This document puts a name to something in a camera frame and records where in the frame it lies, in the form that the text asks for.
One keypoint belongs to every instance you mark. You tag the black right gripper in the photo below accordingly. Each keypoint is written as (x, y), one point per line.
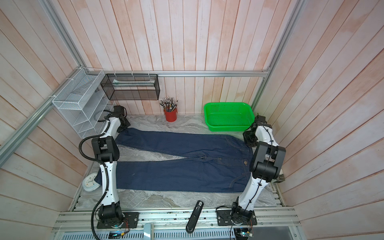
(245, 134)

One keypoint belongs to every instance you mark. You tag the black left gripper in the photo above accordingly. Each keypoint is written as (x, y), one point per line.
(127, 124)

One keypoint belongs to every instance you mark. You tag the dark blue denim trousers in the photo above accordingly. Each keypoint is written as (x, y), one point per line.
(205, 163)

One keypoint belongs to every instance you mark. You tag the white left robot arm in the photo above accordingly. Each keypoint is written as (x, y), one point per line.
(107, 154)

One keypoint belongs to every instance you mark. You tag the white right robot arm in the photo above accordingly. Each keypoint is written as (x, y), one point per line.
(265, 167)

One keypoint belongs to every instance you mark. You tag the green plastic basket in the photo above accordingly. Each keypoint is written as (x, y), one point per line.
(228, 117)

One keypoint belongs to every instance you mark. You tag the red metal pencil bucket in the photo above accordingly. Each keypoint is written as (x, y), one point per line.
(171, 116)

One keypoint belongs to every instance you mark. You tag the white round clock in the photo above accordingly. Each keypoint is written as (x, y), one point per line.
(89, 184)

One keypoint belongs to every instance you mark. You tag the black wire mesh basket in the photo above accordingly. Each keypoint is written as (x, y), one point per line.
(120, 87)

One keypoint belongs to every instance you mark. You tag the white wire mesh shelf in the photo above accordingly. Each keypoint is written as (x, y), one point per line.
(83, 103)

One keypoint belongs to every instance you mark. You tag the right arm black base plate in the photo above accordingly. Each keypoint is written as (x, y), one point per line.
(228, 218)

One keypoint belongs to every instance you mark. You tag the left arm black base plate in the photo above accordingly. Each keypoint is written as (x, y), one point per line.
(130, 220)

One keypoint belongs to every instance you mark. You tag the aluminium frame rail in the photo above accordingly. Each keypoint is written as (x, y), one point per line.
(28, 126)

